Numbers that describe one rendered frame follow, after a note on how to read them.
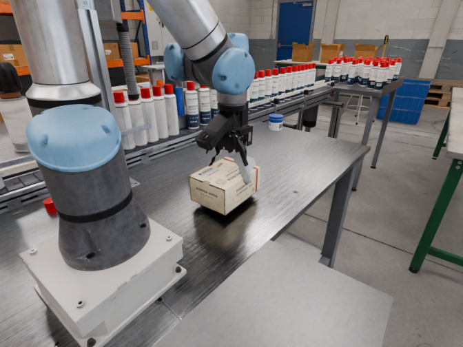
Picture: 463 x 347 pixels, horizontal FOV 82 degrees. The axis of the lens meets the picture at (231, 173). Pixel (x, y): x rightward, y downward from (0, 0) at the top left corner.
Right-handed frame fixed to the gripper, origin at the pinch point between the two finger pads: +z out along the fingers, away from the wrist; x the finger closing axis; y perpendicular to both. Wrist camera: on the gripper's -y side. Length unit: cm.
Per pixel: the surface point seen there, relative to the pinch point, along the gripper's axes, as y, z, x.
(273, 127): 65, 4, 20
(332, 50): 522, -24, 145
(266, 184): 15.5, 7.0, -4.4
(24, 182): -33, 3, 47
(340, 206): 64, 34, -18
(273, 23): 735, -89, 399
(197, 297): -28.4, 8.1, -15.7
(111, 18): -9.1, -38.4, 29.0
